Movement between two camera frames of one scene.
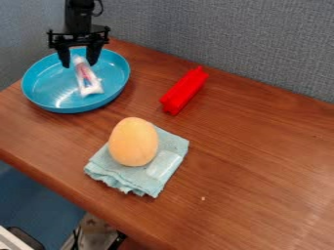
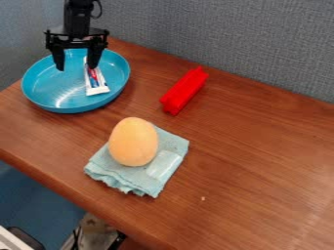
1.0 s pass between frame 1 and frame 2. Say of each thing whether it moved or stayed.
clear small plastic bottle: stayed
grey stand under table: stayed
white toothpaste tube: moved
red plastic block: stayed
